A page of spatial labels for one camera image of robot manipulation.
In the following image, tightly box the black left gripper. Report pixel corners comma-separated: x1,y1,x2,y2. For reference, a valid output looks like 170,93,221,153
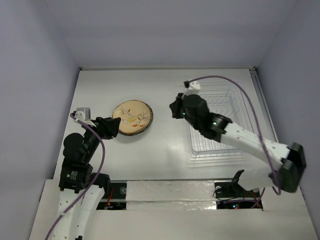
83,115,121,161

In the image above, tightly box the beige floral plate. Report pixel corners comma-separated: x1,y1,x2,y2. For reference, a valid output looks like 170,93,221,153
112,99,151,135

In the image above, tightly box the white blue patterned plate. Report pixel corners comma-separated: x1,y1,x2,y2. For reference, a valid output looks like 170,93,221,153
119,103,154,137

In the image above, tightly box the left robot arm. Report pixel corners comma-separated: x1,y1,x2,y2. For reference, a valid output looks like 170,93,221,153
45,110,121,240

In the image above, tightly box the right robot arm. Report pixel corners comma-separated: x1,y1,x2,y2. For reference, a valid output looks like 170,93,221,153
169,93,307,193

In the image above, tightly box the white foam block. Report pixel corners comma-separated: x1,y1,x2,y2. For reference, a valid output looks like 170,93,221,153
125,180,217,211

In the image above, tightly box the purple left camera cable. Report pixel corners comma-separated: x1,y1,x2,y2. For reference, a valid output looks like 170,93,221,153
42,112,106,240

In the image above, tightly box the purple camera cable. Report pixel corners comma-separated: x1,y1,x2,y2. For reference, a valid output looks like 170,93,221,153
184,75,281,210
42,112,106,240

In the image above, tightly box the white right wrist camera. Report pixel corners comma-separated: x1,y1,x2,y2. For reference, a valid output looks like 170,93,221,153
183,80,201,96

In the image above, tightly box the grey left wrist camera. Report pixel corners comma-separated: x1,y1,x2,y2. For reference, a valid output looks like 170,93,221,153
70,107,91,124

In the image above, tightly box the white wire dish rack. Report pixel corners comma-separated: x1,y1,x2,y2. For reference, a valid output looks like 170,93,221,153
189,78,257,162

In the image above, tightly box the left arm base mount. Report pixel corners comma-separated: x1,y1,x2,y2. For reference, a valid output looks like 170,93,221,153
96,181,127,211

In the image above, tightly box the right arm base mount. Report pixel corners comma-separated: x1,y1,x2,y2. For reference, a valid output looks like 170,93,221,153
212,169,263,210

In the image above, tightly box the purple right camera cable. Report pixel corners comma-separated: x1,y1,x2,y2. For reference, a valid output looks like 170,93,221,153
184,75,281,210

